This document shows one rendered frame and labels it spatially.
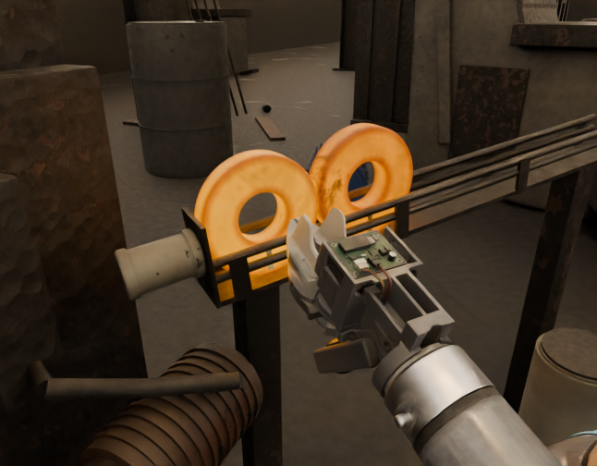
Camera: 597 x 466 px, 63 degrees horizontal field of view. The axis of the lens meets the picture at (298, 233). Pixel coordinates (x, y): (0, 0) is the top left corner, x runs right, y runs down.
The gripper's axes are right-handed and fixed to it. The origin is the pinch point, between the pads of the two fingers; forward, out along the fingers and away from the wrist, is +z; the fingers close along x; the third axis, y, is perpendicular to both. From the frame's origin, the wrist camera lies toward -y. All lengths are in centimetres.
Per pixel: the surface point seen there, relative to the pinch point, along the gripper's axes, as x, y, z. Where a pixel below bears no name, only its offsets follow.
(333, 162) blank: -9.4, 1.8, 9.0
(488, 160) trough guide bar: -43.5, -4.9, 11.4
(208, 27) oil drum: -76, -62, 233
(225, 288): 5.9, -11.8, 4.9
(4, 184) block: 26.2, 4.9, 9.5
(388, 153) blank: -18.2, 1.7, 9.0
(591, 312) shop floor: -133, -78, 8
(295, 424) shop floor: -20, -80, 13
